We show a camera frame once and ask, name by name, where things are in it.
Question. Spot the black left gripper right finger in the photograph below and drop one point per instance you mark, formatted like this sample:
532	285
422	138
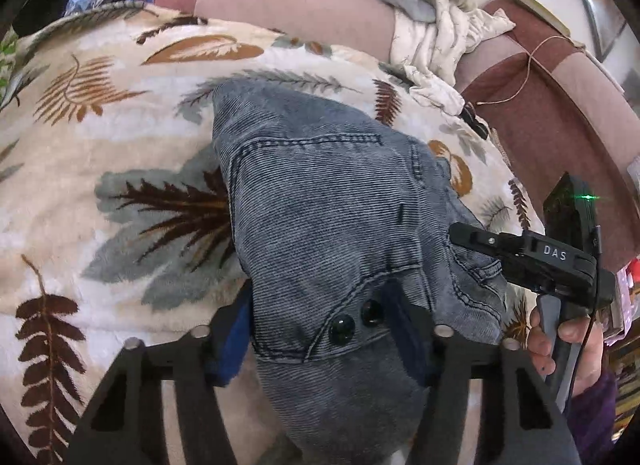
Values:
485	404

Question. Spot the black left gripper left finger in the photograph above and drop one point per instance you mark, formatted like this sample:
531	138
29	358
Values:
158	402

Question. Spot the grey-blue denim pants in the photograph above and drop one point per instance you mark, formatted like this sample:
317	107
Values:
329	210

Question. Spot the purple right sleeve forearm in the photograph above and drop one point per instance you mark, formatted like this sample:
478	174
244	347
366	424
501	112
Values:
591	419

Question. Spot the leaf-pattern cream blanket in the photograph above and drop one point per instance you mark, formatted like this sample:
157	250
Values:
113	221

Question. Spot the crumpled cream floral cloth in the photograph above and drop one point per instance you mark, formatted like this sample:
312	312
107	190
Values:
428	54

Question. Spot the green white checkered blanket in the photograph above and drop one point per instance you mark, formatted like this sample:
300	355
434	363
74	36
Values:
7	59

